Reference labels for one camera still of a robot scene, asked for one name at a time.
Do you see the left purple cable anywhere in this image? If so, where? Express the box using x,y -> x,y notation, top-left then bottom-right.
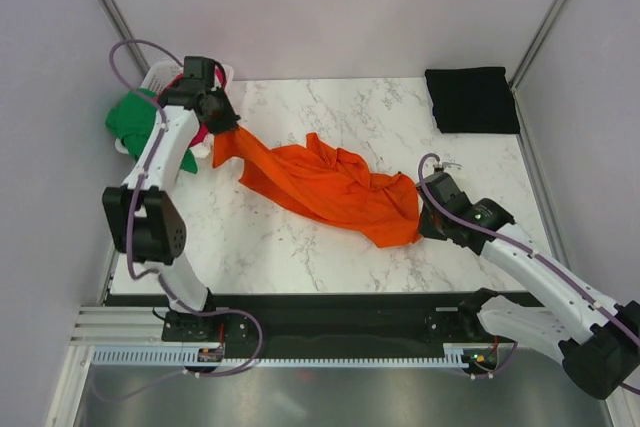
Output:
89,39 -> 264,401

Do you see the orange t shirt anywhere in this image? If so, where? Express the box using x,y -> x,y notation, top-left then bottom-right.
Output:
213,127 -> 420,248

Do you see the red t shirt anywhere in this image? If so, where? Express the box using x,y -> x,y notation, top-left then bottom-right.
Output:
168,68 -> 227,147

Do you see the white t shirt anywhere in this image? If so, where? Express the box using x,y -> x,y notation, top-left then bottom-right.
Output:
190,137 -> 213,159

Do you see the aluminium frame rail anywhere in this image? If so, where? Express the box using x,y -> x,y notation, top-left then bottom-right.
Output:
69,304 -> 169,346

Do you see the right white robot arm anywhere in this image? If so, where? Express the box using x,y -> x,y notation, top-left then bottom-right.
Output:
418,168 -> 639,400

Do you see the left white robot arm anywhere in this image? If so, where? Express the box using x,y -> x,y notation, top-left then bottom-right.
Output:
102,56 -> 239,340

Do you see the purple cable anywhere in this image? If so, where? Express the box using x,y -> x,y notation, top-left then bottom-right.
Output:
417,152 -> 640,394
89,39 -> 264,401

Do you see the folded black t shirt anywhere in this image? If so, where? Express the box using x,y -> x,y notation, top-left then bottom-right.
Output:
424,66 -> 520,135

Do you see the white slotted cable duct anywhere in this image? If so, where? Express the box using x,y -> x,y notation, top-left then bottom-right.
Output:
92,346 -> 468,369

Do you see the white laundry basket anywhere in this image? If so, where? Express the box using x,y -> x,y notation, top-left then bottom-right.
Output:
114,60 -> 235,154

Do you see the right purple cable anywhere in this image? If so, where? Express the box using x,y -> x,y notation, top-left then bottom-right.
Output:
417,152 -> 640,394

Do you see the green t shirt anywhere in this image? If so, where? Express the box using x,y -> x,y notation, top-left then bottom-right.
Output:
105,89 -> 200,174

